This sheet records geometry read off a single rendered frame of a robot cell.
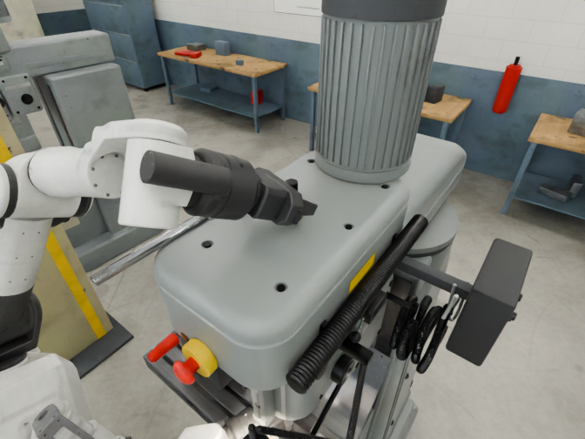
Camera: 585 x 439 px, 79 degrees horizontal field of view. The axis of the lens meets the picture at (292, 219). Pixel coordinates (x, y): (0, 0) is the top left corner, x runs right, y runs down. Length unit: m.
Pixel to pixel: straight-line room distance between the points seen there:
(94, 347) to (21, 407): 2.18
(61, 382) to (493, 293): 0.83
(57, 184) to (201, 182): 0.22
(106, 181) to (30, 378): 0.43
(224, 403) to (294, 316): 1.00
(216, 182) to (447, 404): 2.41
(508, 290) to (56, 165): 0.79
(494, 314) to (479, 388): 2.01
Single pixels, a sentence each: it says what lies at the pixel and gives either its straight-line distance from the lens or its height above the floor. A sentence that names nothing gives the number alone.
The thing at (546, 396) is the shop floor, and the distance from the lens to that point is 2.98.
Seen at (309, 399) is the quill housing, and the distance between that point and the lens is 0.88.
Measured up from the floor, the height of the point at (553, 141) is 0.88.
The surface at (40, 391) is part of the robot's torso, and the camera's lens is 0.82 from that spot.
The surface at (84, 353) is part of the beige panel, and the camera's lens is 2.99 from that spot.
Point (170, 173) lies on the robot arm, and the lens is 0.38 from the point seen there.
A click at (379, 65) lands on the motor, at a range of 0.61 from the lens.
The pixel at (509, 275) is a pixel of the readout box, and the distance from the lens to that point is 0.85.
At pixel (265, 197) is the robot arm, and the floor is 1.98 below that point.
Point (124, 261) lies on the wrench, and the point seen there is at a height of 1.90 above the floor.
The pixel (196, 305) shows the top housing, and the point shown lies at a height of 1.87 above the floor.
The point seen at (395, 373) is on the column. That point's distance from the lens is 1.46.
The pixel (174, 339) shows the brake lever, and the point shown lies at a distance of 0.68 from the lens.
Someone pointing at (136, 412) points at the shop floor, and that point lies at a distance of 2.64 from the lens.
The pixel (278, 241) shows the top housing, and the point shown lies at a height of 1.89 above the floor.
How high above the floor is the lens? 2.25
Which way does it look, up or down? 37 degrees down
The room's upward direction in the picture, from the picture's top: straight up
